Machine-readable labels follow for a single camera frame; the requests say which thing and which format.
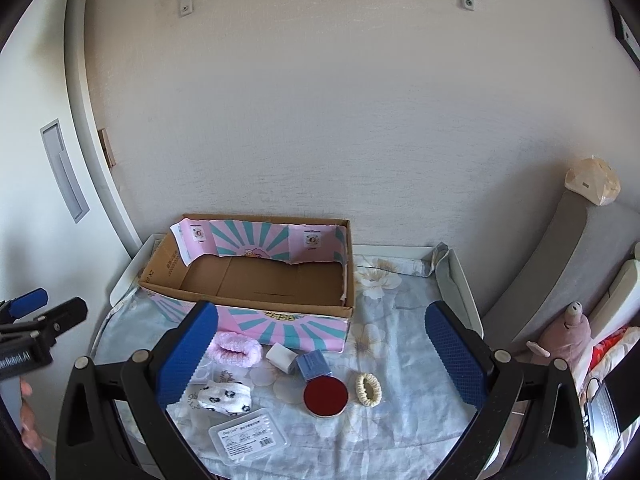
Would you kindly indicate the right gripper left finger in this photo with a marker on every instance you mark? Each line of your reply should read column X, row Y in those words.
column 93, row 444

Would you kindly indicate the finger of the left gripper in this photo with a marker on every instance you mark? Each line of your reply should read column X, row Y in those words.
column 60, row 319
column 14, row 309

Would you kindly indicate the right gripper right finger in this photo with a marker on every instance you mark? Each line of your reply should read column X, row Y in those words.
column 528, row 423

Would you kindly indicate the clear labelled case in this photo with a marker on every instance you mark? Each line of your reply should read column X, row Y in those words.
column 247, row 438

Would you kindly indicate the white panda print sock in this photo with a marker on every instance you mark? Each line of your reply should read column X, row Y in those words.
column 227, row 398

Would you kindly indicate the pink fluffy scrunchie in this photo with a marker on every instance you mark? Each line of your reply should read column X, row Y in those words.
column 232, row 349

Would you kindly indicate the red round compact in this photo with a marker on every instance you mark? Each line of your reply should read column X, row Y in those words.
column 325, row 396

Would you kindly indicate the white ribbed small box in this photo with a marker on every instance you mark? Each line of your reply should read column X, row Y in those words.
column 283, row 358

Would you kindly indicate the blue small box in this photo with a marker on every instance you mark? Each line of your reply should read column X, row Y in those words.
column 312, row 365

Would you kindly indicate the person's left hand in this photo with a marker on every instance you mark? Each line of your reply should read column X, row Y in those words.
column 30, row 435

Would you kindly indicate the black laptop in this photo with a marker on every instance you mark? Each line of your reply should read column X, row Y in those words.
column 615, row 406

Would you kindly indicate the pink plush toy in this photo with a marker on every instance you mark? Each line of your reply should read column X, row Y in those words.
column 566, row 338

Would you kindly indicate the floral bed sheet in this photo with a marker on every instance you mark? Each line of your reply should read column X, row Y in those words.
column 406, row 436

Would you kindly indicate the cream pillow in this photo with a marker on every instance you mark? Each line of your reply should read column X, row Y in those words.
column 619, row 304

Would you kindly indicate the cream scrunchie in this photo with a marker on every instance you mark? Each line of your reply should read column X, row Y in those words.
column 368, row 390

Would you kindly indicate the grey headboard cushion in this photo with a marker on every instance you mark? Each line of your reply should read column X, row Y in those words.
column 577, row 259

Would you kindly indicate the pink striped cardboard box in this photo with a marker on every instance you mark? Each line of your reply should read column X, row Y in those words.
column 278, row 280

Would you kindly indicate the beige paper lamp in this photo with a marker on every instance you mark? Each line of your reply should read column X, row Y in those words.
column 593, row 179

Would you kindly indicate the grey recessed door handle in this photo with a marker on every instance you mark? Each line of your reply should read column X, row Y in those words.
column 63, row 171

